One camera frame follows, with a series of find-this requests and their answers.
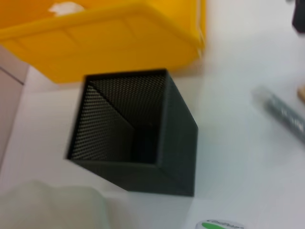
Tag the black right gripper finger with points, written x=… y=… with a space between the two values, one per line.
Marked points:
x=300 y=14

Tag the clear green-label water bottle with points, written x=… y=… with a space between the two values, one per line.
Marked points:
x=219 y=225

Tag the white paper ball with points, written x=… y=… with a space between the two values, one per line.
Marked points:
x=65 y=7

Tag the beige eraser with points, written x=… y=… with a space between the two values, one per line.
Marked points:
x=302 y=94

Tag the grey marker pen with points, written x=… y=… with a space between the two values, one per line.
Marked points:
x=283 y=114

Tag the black mesh pen holder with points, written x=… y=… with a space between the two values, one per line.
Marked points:
x=176 y=143

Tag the green glass fruit plate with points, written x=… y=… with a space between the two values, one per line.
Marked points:
x=47 y=207

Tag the yellow plastic bin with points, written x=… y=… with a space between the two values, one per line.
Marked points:
x=107 y=43

